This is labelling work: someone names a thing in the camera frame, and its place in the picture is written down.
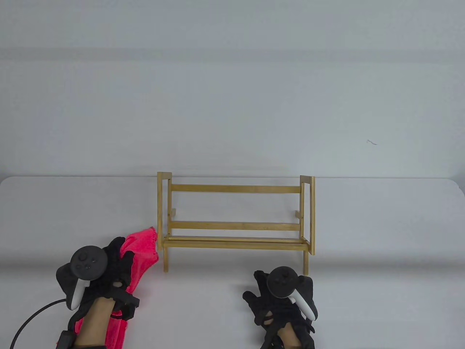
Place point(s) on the person's left forearm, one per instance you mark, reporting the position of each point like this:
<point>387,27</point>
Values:
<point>94,323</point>

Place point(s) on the red square towel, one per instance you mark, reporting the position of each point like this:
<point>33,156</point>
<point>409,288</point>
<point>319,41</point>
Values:
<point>145,247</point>

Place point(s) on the person's right hand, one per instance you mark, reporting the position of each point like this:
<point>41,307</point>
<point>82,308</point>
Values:
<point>276,312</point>

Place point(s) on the person's left hand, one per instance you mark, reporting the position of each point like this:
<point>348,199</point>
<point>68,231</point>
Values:
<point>116,265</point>

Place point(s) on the black and white left controller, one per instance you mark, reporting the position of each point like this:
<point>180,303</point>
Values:
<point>88,262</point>

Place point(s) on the black and white controller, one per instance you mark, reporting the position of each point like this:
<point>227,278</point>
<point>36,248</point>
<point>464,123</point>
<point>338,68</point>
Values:
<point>281,281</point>
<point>88,262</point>

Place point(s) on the person's right forearm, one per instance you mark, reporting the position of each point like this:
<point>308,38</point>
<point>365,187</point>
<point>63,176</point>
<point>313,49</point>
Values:
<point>290,338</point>

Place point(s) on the black and white right controller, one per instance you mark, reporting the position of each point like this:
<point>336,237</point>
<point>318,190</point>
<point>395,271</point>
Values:
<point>281,281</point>

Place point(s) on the wooden book rack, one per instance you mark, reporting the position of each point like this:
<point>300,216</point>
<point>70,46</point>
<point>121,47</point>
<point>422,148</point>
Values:
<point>236,225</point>

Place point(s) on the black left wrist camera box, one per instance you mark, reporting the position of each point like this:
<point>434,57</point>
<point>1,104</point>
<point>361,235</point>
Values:
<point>66,339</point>

